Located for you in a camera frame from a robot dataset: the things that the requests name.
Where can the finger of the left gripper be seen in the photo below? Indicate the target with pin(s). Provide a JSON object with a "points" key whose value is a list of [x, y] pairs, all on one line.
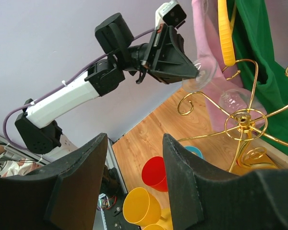
{"points": [[187, 70]]}

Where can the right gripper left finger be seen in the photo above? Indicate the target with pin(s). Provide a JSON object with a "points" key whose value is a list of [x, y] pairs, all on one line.
{"points": [[62, 195]]}

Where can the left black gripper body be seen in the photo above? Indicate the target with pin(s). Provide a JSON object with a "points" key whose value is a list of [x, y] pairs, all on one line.
{"points": [[162, 57]]}

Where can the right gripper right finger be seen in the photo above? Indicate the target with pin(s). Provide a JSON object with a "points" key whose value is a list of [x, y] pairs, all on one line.
{"points": [[205, 197]]}

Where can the blue plastic goblet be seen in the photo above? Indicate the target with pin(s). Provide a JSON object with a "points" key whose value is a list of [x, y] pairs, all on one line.
{"points": [[195, 151]]}

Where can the clear wine glass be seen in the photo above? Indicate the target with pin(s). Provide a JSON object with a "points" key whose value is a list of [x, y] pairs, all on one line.
{"points": [[212, 82]]}

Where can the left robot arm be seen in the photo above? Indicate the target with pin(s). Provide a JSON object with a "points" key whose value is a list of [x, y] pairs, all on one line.
{"points": [[37, 124]]}

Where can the right yellow plastic cup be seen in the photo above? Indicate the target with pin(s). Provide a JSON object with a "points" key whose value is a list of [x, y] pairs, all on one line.
{"points": [[165, 222]]}

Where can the yellow plastic cup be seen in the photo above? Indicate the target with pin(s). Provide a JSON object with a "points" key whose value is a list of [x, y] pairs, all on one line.
{"points": [[141, 208], [165, 222]]}

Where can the red plastic cup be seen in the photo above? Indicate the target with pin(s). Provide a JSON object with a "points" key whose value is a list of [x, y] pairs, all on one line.
{"points": [[154, 174]]}

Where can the left yellow plastic cup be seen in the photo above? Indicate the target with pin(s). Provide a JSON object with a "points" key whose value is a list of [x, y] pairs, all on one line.
{"points": [[141, 208]]}

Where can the yellow clothes hanger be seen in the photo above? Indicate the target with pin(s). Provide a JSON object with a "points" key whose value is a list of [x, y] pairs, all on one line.
{"points": [[225, 27]]}

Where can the pink shirt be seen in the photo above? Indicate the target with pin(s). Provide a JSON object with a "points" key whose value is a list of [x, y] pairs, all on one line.
{"points": [[207, 38]]}

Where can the green shirt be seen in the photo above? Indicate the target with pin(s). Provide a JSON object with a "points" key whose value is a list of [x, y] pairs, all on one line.
{"points": [[252, 40]]}

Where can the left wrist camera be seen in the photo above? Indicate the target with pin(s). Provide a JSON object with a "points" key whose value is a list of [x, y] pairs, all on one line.
{"points": [[170, 13]]}

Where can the gold wire glass rack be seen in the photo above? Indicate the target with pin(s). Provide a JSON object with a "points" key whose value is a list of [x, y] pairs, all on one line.
{"points": [[244, 126]]}

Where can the wooden clothes rack frame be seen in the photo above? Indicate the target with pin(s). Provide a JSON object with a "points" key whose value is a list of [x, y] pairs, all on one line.
{"points": [[279, 158]]}

